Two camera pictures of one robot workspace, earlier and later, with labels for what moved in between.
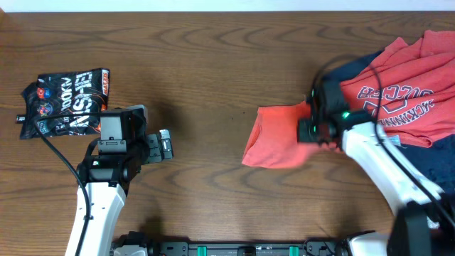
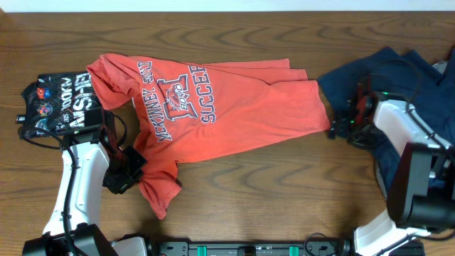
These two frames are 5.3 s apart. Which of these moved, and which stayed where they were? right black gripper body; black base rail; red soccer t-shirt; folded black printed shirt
Moved: right black gripper body; red soccer t-shirt
Stayed: black base rail; folded black printed shirt
